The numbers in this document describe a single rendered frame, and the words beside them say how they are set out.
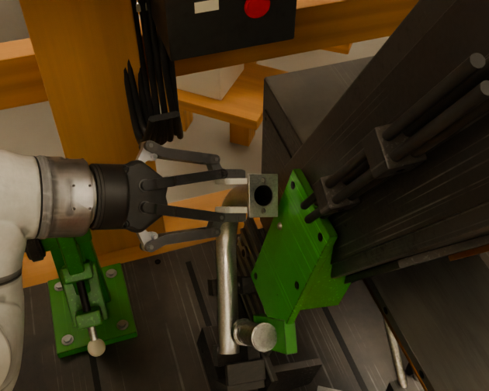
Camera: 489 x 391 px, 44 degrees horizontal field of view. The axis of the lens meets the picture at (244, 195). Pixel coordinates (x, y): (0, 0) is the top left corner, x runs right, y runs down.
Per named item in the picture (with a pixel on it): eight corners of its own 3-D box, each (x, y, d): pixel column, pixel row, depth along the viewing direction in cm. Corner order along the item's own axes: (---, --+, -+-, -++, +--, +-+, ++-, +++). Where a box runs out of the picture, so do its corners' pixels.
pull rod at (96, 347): (108, 357, 95) (102, 337, 91) (90, 361, 95) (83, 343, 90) (102, 327, 99) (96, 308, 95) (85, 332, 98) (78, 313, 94)
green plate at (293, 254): (329, 334, 85) (390, 231, 71) (276, 342, 82) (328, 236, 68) (299, 270, 92) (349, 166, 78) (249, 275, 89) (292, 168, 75)
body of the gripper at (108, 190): (96, 237, 65) (176, 233, 70) (95, 157, 65) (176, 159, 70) (78, 233, 72) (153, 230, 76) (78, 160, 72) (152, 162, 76)
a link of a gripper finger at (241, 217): (210, 212, 75) (210, 237, 75) (246, 212, 78) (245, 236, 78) (205, 212, 76) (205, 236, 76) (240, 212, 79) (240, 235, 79)
